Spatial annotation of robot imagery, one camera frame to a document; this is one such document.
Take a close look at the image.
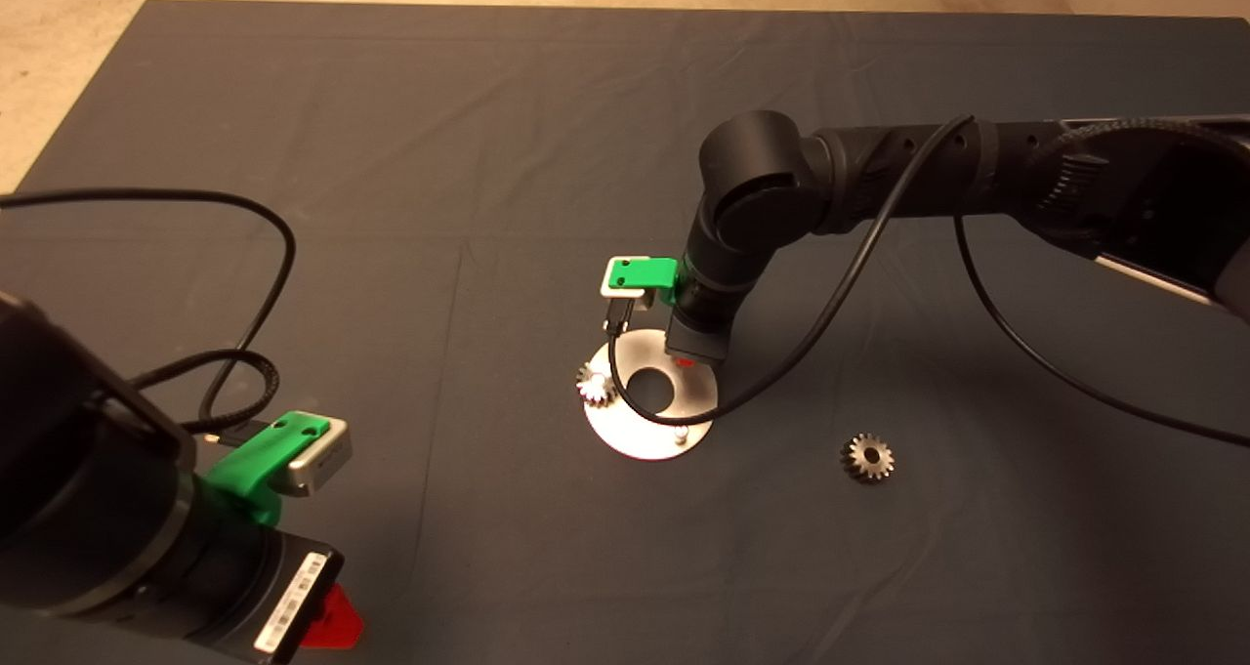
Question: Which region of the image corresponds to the black braided cable sleeve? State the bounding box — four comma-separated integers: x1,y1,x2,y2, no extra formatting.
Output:
1035,118,1250,176
132,350,281,434

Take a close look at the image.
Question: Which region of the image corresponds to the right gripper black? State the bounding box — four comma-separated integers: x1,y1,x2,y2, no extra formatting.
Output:
666,302,735,368

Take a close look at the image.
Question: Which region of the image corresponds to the round metal carrier plate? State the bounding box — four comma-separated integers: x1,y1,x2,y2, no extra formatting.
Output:
583,330,717,462

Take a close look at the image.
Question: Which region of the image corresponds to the bright green camera mount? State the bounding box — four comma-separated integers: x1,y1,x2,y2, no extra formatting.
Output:
203,411,333,527
605,258,680,307

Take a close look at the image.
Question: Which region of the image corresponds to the small steel planetary gear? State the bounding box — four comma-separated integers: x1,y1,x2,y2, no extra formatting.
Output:
841,433,896,483
575,362,618,408

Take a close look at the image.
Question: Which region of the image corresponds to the dark grey table cloth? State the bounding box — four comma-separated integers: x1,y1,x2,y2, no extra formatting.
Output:
0,0,1250,665

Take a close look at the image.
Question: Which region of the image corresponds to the smooth black camera cable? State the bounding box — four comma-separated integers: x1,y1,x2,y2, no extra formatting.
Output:
0,188,296,434
604,113,1250,447

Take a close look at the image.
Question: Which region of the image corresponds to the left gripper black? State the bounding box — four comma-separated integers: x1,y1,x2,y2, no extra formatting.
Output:
146,496,365,663

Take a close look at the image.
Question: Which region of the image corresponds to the small silver camera box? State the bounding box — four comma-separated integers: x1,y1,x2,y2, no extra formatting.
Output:
269,417,354,497
599,257,655,312

